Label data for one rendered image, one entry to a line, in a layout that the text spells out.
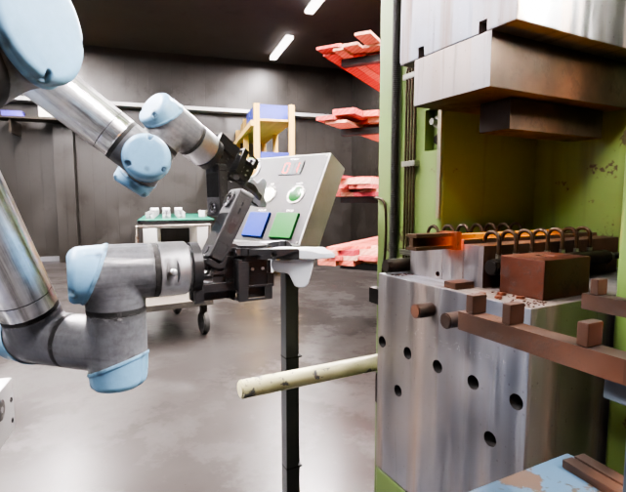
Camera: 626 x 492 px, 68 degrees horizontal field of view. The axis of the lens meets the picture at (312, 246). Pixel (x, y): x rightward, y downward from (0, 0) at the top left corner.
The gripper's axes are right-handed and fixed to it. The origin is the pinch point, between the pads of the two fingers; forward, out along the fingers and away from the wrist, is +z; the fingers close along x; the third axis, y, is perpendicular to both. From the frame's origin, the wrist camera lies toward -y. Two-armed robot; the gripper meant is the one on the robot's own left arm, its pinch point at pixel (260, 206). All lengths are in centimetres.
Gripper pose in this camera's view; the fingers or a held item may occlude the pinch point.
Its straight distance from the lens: 114.0
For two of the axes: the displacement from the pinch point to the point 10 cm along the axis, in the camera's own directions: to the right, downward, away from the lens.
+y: 3.0, -9.0, 3.1
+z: 5.2, 4.3, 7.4
